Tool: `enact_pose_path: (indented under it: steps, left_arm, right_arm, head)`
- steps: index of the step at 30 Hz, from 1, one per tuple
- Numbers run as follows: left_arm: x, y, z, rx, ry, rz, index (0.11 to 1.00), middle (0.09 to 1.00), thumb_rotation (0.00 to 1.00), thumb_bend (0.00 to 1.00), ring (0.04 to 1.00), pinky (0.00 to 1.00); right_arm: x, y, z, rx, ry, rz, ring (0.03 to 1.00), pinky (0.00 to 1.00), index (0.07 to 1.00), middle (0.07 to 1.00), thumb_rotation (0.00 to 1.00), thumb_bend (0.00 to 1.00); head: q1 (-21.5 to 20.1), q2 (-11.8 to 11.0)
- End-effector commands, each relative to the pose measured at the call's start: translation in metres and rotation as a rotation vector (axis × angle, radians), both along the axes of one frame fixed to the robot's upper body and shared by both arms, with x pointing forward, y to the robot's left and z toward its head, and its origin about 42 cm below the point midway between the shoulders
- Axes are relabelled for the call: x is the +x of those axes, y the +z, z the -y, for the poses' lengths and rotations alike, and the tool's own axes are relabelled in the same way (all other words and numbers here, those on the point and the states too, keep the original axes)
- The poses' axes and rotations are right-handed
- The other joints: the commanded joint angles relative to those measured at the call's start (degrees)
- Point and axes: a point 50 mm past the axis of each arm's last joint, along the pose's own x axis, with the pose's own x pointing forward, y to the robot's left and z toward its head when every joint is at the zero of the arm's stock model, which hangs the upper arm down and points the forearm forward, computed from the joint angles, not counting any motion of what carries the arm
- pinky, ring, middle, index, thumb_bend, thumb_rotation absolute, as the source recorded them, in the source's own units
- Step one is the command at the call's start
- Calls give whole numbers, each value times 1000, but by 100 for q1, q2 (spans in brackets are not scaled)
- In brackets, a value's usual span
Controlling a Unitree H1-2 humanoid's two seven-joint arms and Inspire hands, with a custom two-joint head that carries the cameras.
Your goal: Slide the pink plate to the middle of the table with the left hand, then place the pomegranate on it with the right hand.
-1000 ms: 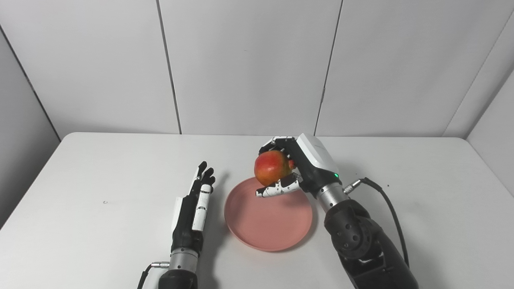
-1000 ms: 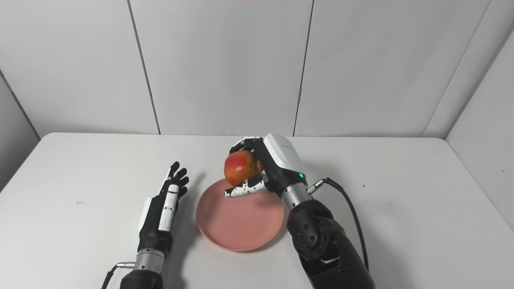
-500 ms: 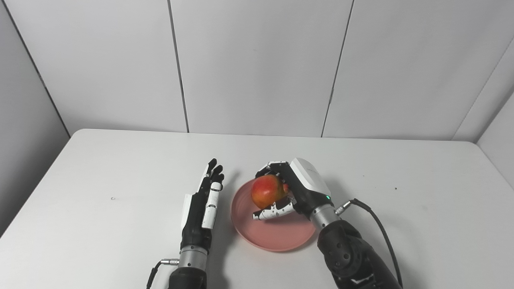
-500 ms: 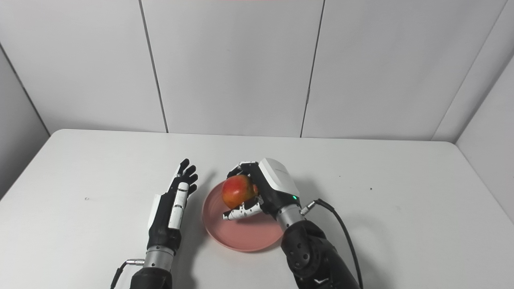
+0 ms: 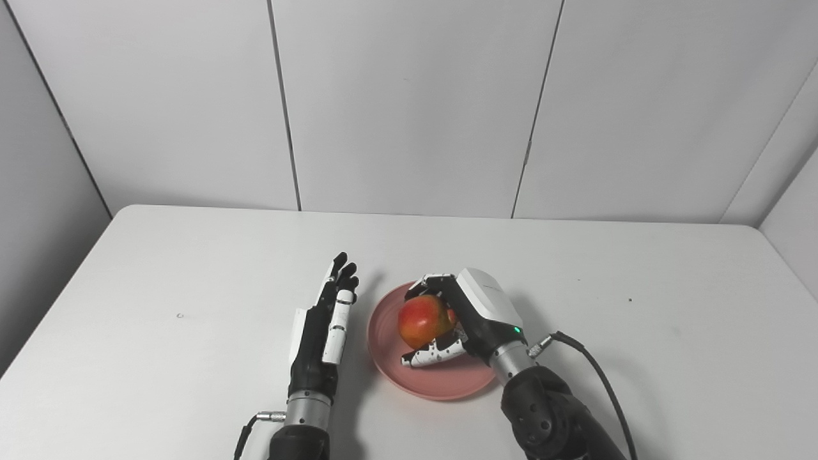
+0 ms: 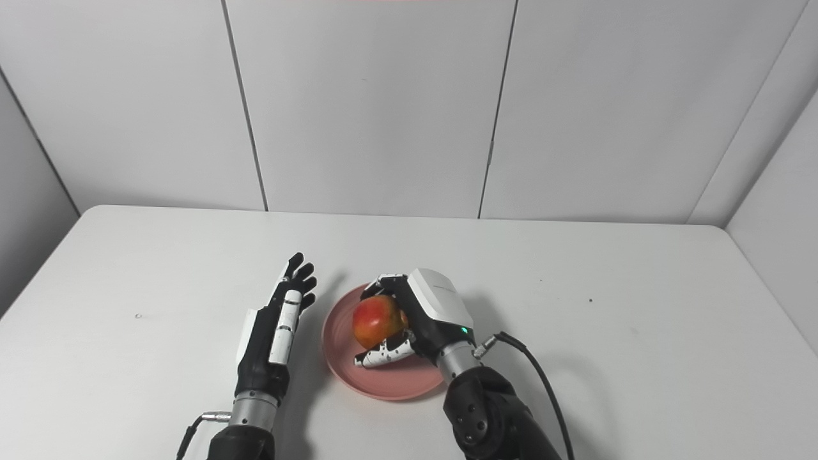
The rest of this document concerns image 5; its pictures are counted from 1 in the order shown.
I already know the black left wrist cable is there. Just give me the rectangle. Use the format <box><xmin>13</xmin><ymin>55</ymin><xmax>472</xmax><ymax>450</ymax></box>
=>
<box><xmin>233</xmin><ymin>411</ymin><xmax>287</xmax><ymax>460</ymax></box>

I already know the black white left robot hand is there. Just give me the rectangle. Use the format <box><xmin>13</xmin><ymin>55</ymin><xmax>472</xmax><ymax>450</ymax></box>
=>
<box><xmin>288</xmin><ymin>252</ymin><xmax>360</xmax><ymax>403</ymax></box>

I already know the pink round plate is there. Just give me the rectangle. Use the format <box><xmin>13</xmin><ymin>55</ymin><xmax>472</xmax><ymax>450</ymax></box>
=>
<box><xmin>367</xmin><ymin>281</ymin><xmax>499</xmax><ymax>402</ymax></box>

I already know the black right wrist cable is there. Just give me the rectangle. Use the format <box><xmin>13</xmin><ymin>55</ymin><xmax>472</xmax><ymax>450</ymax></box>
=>
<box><xmin>527</xmin><ymin>331</ymin><xmax>640</xmax><ymax>460</ymax></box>

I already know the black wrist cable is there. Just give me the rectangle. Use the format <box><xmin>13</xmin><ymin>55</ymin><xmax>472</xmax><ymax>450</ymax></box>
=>
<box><xmin>527</xmin><ymin>331</ymin><xmax>640</xmax><ymax>460</ymax></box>
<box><xmin>233</xmin><ymin>411</ymin><xmax>287</xmax><ymax>460</ymax></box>

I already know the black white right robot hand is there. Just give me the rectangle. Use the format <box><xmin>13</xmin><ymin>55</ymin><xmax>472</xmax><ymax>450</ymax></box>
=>
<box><xmin>401</xmin><ymin>268</ymin><xmax>526</xmax><ymax>369</ymax></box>

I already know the red yellow pomegranate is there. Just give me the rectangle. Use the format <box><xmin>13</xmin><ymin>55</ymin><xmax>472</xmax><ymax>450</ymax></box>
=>
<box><xmin>397</xmin><ymin>295</ymin><xmax>458</xmax><ymax>350</ymax></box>

